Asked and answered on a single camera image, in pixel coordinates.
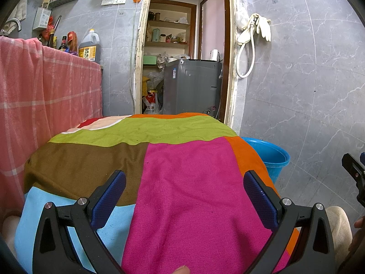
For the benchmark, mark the blue plastic bucket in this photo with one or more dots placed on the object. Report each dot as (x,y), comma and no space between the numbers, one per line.
(271,155)

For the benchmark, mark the metal faucet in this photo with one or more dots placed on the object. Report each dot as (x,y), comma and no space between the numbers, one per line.
(15,22)

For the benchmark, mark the colourful patchwork blanket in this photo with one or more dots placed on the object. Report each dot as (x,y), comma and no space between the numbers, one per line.
(185,177)

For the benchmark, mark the person's right hand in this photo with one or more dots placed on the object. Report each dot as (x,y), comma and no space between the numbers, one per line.
(360,223)

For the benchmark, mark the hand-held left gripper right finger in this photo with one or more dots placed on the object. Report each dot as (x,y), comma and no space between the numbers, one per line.
(261,202)

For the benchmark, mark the beige hanging towel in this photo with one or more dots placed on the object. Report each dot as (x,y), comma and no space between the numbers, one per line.
(20,10)

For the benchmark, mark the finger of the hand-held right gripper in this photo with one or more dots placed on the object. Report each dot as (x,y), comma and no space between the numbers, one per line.
(362,157)
(353,167)

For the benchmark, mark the white rubber gloves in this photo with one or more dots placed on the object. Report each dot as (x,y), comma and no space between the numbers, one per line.
(264,28)

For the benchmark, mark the green canister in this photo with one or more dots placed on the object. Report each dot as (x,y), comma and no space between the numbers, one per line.
(155,35)

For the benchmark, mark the white wall switch plate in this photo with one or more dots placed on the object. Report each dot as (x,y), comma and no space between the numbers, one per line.
(107,0)

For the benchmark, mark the person's left hand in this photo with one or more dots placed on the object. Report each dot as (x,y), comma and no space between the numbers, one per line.
(182,270)

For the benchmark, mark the person's right leg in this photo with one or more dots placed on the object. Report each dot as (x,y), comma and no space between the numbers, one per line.
(339,231)

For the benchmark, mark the clear plastic bags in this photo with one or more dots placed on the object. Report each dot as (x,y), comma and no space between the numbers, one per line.
(156,80)

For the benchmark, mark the large cooking oil bottle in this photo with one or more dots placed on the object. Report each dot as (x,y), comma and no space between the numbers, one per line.
(89,47)

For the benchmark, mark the yellow bag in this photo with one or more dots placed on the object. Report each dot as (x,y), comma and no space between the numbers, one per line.
(146,85)

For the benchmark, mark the white kettle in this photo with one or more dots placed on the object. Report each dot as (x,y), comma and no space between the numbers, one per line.
(215,55)

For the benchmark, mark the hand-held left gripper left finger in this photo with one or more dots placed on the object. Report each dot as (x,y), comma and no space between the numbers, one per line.
(109,202)

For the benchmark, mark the metal rod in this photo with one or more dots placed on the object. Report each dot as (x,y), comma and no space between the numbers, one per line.
(57,23)

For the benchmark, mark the grey utensil holder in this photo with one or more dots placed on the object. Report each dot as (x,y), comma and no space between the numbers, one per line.
(42,19)

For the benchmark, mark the green box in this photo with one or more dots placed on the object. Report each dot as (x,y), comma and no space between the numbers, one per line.
(150,60)

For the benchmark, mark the dark soy sauce bottle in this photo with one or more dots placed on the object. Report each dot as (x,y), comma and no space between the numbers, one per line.
(62,44)

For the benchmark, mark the pink checked cloth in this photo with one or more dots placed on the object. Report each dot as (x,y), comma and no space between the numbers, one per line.
(42,97)

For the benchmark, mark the wooden wall shelf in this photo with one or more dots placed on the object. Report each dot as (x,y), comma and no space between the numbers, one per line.
(171,22)

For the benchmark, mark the red and white sack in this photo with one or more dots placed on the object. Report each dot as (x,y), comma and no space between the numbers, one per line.
(150,104)

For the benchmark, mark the red mesh bag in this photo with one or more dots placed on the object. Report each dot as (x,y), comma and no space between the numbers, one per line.
(49,28)

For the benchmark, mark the grey washing machine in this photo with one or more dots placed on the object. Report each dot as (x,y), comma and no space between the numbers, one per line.
(191,88)

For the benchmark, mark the red cup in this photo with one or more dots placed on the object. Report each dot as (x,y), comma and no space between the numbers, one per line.
(71,37)

